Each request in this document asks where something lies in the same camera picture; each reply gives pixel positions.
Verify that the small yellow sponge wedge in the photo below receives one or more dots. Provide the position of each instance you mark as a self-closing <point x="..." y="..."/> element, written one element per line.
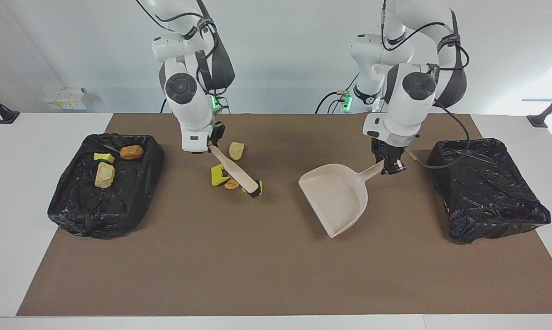
<point x="102" y="156"/>

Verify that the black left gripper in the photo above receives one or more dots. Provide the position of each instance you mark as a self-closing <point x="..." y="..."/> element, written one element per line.
<point x="390" y="147"/>

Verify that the black camera stand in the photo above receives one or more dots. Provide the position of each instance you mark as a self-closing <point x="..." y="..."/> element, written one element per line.
<point x="5" y="117"/>
<point x="539" y="120"/>

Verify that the orange-brown sponge chunk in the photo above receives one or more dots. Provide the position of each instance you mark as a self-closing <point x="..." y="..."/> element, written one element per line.
<point x="132" y="152"/>

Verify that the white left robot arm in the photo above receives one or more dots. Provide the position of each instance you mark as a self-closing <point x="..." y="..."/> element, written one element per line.
<point x="408" y="110"/>

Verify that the curved yellow sponge piece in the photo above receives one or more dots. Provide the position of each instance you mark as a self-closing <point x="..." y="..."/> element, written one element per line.
<point x="217" y="178"/>

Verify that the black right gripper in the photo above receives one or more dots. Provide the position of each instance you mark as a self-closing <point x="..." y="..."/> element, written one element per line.
<point x="218" y="133"/>

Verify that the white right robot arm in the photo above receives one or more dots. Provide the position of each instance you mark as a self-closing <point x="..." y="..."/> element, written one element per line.
<point x="188" y="105"/>

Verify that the pale yellow sponge chunk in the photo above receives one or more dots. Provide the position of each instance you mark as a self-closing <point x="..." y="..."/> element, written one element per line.
<point x="236" y="151"/>

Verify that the green and yellow sponge piece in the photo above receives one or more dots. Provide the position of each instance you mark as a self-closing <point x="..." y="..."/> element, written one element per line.
<point x="260" y="185"/>

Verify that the beige hand brush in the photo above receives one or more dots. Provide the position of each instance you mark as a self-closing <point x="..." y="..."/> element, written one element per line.
<point x="234" y="172"/>

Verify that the white wall socket box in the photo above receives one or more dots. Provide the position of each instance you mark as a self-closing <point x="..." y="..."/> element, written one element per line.
<point x="65" y="98"/>

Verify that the orange striped sponge piece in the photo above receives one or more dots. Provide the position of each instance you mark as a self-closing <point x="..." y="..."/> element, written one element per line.
<point x="232" y="185"/>

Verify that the brown table mat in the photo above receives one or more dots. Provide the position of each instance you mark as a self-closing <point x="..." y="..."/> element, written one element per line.
<point x="276" y="284"/>

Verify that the beige plastic dustpan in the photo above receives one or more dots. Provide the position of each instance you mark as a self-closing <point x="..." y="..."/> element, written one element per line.
<point x="335" y="197"/>

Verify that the cream sponge chunk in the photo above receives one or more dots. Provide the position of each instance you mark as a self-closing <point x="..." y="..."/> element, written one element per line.
<point x="105" y="175"/>

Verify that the black bag-lined bin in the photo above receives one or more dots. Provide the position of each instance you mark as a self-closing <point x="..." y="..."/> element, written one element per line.
<point x="486" y="192"/>
<point x="120" y="206"/>

